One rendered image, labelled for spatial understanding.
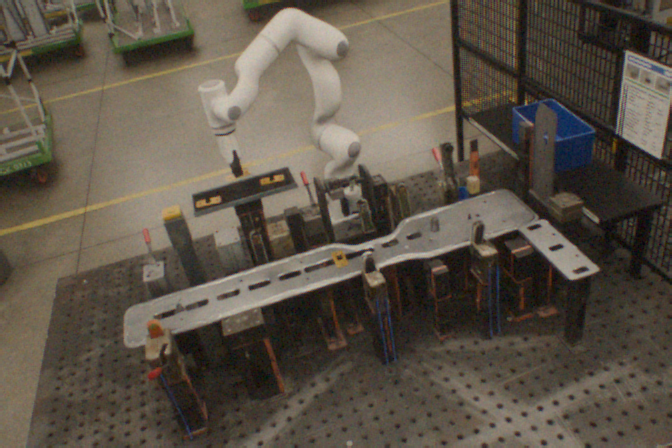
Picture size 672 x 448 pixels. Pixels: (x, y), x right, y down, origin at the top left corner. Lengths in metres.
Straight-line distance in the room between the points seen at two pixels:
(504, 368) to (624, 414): 0.35
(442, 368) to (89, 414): 1.17
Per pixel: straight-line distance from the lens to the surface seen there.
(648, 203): 2.11
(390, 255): 1.92
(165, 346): 1.77
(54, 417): 2.28
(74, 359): 2.45
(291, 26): 2.03
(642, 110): 2.11
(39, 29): 9.20
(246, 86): 1.90
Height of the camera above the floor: 2.20
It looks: 35 degrees down
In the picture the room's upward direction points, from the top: 11 degrees counter-clockwise
